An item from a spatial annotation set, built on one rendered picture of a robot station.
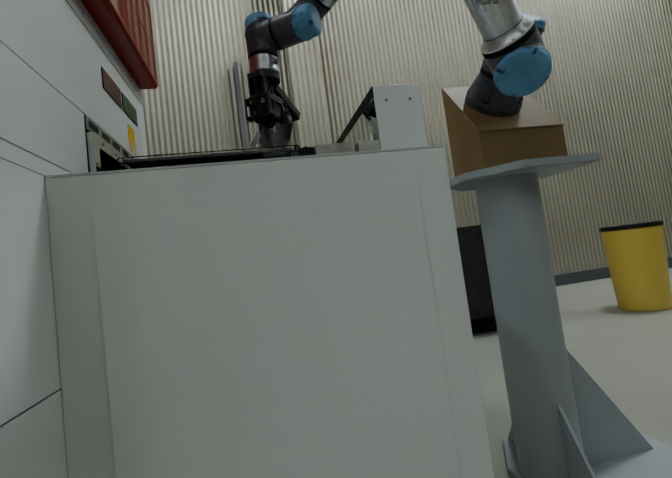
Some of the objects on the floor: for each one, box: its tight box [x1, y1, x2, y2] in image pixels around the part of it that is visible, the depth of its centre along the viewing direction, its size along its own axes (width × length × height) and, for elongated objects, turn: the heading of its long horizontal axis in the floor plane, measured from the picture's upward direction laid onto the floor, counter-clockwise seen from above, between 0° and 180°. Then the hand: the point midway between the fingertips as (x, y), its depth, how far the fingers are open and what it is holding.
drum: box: [599, 221, 672, 311], centre depth 286 cm, size 38×38×60 cm
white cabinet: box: [45, 147, 494, 478], centre depth 107 cm, size 64×96×82 cm
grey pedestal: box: [449, 153, 672, 478], centre depth 109 cm, size 51×44×82 cm
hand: (279, 157), depth 99 cm, fingers closed
